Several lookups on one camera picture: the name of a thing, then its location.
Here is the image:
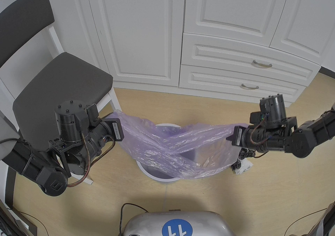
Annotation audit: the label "white wardrobe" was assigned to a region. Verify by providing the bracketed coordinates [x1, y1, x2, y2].
[67, 0, 335, 108]

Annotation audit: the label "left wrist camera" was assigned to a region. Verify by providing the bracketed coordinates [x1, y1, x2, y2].
[86, 104, 102, 125]

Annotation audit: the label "black cable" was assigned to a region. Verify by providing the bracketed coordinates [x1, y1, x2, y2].
[285, 207, 330, 236]
[119, 203, 149, 236]
[12, 207, 50, 236]

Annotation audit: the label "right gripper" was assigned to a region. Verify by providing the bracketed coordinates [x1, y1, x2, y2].
[225, 125, 264, 149]

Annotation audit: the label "white chair grey cushions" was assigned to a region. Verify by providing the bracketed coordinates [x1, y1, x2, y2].
[0, 0, 132, 185]

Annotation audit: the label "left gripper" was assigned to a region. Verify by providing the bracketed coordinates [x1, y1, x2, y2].
[89, 117, 125, 152]

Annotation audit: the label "black plastic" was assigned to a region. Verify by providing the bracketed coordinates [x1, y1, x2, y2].
[230, 148, 255, 170]

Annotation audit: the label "purple plastic bag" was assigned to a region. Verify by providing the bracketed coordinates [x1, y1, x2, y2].
[113, 109, 242, 180]

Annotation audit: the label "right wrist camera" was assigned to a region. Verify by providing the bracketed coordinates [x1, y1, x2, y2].
[249, 111, 263, 126]

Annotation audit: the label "white trash bin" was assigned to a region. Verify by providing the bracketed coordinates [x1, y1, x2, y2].
[135, 123, 198, 183]

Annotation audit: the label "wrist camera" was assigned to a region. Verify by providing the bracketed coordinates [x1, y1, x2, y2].
[86, 104, 102, 125]
[249, 111, 263, 126]

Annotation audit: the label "white printed wrapper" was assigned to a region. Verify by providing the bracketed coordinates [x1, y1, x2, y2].
[234, 158, 254, 176]

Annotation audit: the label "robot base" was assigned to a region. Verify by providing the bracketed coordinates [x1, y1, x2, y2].
[122, 209, 237, 236]

